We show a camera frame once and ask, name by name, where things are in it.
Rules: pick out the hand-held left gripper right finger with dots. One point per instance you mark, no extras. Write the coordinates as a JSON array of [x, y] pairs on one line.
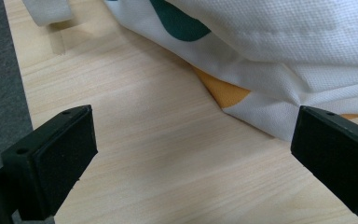
[[338, 155]]

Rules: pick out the white patterned fabric bag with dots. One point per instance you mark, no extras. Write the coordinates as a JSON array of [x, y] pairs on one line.
[[276, 46]]

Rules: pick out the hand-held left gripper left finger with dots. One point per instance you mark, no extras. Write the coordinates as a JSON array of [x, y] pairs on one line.
[[56, 161]]

